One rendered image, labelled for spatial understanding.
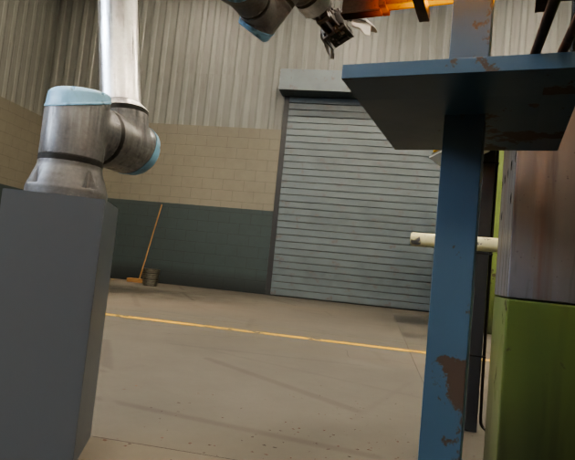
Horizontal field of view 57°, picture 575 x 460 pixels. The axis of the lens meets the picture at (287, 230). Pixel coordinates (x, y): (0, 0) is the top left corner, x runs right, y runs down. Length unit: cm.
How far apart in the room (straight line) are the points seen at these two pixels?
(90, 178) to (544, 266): 102
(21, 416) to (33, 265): 33
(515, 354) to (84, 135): 106
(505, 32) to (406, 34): 166
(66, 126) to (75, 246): 28
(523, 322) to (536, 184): 28
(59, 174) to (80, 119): 14
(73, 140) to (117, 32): 40
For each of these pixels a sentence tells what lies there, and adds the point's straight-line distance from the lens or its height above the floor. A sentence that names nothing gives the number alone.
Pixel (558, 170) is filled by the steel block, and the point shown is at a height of 74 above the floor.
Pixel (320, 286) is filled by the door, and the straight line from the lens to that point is 936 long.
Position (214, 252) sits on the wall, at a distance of 979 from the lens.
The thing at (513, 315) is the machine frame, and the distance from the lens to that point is 118.
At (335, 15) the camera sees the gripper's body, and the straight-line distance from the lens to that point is 158.
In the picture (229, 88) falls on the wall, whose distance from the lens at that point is 1033.
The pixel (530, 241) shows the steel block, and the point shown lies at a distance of 118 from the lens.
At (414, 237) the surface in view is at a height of 62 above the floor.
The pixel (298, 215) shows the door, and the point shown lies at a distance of 945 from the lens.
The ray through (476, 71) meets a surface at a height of 75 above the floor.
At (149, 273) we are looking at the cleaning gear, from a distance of 887.
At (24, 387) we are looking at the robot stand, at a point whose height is 17.
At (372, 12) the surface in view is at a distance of 116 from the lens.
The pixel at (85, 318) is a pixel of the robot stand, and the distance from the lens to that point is 129.
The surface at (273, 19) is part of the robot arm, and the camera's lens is 142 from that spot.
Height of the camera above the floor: 48
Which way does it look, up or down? 4 degrees up
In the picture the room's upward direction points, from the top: 6 degrees clockwise
